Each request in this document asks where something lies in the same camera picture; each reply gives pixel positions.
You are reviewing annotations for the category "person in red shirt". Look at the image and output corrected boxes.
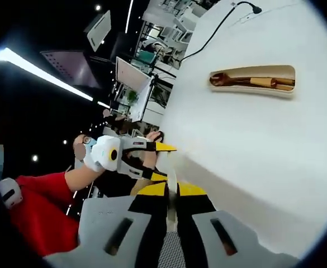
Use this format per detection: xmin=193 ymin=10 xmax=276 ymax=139
xmin=8 ymin=172 xmax=80 ymax=257

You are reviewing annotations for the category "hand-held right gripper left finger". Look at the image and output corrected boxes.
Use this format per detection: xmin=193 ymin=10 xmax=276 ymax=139
xmin=78 ymin=182 xmax=170 ymax=268

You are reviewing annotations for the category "long ceiling light strip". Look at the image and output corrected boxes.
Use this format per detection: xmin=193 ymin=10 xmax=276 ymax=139
xmin=0 ymin=46 xmax=94 ymax=102
xmin=125 ymin=0 xmax=135 ymax=29

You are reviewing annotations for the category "white chest-worn device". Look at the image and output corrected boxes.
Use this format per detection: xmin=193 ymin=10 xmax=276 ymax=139
xmin=0 ymin=178 xmax=23 ymax=210

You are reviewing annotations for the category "red-brown wooden spoon utensil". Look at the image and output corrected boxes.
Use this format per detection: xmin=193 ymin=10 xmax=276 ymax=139
xmin=209 ymin=72 xmax=277 ymax=89

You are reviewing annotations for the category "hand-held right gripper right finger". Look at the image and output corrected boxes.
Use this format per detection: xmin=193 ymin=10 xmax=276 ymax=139
xmin=176 ymin=180 xmax=262 ymax=259

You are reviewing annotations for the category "black cable with plug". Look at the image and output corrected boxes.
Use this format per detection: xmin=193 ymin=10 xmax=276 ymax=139
xmin=179 ymin=1 xmax=263 ymax=64

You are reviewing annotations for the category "green leafy plant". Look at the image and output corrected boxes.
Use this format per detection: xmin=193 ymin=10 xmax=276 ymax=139
xmin=126 ymin=90 xmax=139 ymax=104

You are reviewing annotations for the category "grey mesh chair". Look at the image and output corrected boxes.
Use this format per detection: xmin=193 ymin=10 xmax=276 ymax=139
xmin=158 ymin=231 xmax=187 ymax=268

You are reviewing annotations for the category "pale purple ceiling panel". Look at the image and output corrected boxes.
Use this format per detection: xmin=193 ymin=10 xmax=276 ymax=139
xmin=39 ymin=49 xmax=103 ymax=89

